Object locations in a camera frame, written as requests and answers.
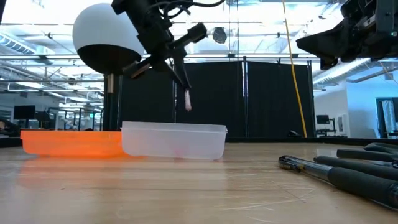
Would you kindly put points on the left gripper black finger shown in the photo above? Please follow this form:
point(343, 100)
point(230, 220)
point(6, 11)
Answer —
point(182, 65)
point(168, 67)

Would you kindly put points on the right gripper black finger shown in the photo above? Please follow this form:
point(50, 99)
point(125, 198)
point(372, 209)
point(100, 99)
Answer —
point(327, 62)
point(325, 43)

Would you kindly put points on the clear pen with black grip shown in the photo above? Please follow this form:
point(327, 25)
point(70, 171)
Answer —
point(357, 182)

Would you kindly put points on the translucent plastic supply box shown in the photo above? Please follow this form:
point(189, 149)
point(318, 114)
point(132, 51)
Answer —
point(174, 143)

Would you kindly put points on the orange plastic box lid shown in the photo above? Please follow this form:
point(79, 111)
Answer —
point(71, 143)

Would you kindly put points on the round black ceiling fixture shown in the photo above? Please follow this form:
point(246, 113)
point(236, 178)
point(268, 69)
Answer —
point(219, 35)

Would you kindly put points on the white and black sphere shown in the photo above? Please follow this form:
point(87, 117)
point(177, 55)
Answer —
point(99, 34)

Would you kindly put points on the small black computer monitor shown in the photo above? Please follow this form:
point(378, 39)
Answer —
point(322, 119)

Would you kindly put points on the black stand pole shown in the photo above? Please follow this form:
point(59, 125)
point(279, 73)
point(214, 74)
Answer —
point(110, 109)

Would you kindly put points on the small dark rounded object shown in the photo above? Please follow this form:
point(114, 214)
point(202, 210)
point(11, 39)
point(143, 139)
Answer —
point(293, 134)

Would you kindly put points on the black pen with rubber grip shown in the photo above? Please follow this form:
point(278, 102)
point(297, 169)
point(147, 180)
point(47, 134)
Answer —
point(357, 167)

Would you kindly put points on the small dark blue object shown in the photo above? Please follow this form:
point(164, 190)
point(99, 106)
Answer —
point(395, 165)

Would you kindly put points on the horizontal metal frame rail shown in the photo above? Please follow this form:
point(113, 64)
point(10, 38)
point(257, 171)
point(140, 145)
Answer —
point(217, 56)

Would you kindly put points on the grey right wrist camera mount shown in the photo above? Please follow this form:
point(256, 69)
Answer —
point(387, 18)

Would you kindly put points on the white wall poster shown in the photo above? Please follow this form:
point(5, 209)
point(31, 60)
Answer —
point(341, 124)

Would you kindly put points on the dark door frame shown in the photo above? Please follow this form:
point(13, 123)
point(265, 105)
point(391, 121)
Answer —
point(380, 118)

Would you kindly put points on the black workstation frame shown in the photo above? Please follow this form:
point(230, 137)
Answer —
point(77, 109)

